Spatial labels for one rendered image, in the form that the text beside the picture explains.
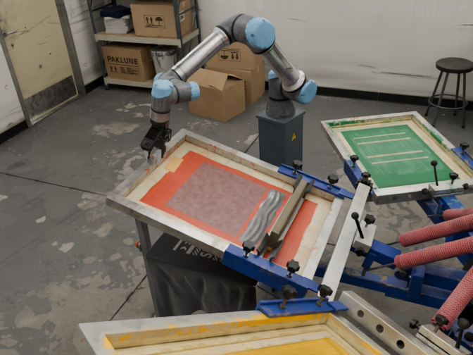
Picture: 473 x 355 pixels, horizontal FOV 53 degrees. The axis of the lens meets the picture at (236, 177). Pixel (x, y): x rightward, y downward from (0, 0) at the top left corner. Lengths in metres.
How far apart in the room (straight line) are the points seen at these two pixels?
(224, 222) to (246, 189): 0.23
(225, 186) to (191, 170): 0.16
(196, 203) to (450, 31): 3.99
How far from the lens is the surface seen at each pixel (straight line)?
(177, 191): 1.88
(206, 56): 2.01
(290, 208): 1.77
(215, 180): 1.97
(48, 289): 3.45
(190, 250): 1.97
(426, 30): 5.38
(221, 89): 5.04
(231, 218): 1.81
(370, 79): 5.59
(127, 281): 3.31
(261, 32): 1.96
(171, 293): 2.08
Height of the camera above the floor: 2.22
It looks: 32 degrees down
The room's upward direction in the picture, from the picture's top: 4 degrees counter-clockwise
